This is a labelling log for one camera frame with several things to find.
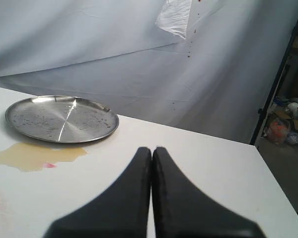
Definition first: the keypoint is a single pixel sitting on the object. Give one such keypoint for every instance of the black backdrop stand pole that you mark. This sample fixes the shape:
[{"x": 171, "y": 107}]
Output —
[{"x": 279, "y": 78}]

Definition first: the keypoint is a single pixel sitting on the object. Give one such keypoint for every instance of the round steel plate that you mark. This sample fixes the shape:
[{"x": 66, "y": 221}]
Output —
[{"x": 62, "y": 119}]

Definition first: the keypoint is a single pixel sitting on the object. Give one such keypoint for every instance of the white backdrop cloth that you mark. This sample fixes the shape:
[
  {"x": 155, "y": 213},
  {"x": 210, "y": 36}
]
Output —
[{"x": 201, "y": 65}]

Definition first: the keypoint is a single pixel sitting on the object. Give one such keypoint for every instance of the yellowish liquid spill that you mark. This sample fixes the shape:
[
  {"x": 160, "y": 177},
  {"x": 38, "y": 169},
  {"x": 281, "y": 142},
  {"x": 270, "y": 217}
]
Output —
[{"x": 28, "y": 157}]

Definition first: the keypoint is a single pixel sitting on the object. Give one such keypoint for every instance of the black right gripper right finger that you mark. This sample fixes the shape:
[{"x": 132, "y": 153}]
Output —
[{"x": 181, "y": 210}]

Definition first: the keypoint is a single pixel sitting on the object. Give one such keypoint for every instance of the orange plastic bag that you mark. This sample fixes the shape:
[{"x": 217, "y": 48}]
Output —
[{"x": 278, "y": 131}]

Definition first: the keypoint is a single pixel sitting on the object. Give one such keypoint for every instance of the cardboard box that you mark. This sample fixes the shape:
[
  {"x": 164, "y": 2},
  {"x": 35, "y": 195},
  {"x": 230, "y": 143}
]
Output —
[{"x": 284, "y": 115}]

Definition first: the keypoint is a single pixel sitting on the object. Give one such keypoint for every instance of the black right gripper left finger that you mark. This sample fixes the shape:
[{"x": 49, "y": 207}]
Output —
[{"x": 121, "y": 211}]

